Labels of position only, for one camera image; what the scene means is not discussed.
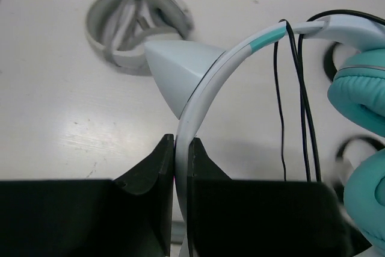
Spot grey white gaming headset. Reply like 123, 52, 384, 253
85, 0, 194, 76

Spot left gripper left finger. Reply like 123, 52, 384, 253
1, 134, 174, 256

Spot black headphone audio cable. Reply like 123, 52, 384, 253
273, 10, 385, 183

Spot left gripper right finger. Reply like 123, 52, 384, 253
187, 138, 352, 256

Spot teal cat ear headphones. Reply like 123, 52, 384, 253
145, 10, 384, 256

